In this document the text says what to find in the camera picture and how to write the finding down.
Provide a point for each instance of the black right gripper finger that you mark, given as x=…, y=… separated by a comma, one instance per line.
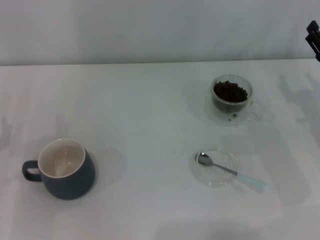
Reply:
x=315, y=43
x=313, y=26

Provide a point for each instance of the clear glass saucer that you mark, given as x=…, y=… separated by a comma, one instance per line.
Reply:
x=215, y=178

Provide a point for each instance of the clear double-wall glass cup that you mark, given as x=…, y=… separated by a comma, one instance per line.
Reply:
x=246, y=113

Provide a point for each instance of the dark grey ceramic mug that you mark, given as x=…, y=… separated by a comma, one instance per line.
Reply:
x=70, y=182

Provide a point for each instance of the pile of coffee beans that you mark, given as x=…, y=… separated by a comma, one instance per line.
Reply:
x=230, y=91

